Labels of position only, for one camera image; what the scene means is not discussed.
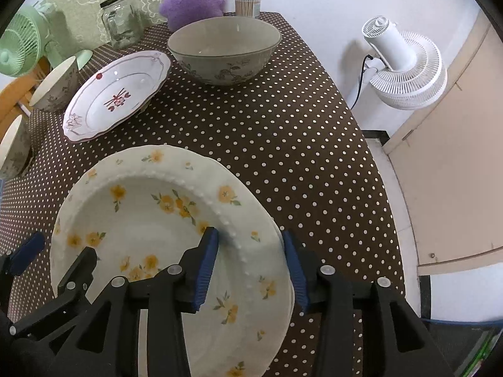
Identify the yellow floral plate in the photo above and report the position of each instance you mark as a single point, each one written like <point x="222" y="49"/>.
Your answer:
<point x="157" y="212"/>

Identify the brown polka dot tablecloth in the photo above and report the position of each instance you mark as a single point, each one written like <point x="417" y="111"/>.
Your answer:
<point x="275" y="145"/>

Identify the large grey floral bowl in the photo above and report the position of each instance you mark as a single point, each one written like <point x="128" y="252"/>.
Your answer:
<point x="224" y="59"/>

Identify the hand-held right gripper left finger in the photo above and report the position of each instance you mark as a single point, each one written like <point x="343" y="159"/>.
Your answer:
<point x="206" y="267"/>

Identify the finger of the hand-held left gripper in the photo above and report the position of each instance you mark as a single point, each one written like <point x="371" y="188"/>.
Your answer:
<point x="80" y="269"/>
<point x="27" y="251"/>

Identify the green printed booklets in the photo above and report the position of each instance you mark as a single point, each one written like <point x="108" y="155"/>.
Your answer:
<point x="481" y="355"/>

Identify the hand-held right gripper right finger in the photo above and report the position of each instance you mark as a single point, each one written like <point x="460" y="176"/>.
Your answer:
<point x="294" y="271"/>

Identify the white standing fan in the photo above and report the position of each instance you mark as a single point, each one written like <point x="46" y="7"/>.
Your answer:
<point x="408" y="74"/>

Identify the pink floral plate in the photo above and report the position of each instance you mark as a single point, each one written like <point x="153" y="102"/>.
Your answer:
<point x="118" y="86"/>

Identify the wooden furniture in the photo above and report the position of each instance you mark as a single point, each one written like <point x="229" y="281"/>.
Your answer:
<point x="11" y="98"/>

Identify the small cream floral bowl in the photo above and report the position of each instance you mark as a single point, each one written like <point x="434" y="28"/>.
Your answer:
<point x="13" y="153"/>
<point x="59" y="86"/>

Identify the green desk fan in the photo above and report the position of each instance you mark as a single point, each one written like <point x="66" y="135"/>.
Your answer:
<point x="19" y="47"/>

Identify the clear cotton swab container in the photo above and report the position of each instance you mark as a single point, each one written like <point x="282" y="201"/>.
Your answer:
<point x="247" y="6"/>

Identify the green patterned wall mat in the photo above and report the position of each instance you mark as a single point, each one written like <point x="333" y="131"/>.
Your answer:
<point x="78" y="4"/>

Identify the glass jar with lid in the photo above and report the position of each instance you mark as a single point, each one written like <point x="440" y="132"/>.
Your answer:
<point x="120" y="23"/>

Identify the cream door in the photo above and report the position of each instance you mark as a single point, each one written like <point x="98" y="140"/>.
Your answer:
<point x="452" y="165"/>

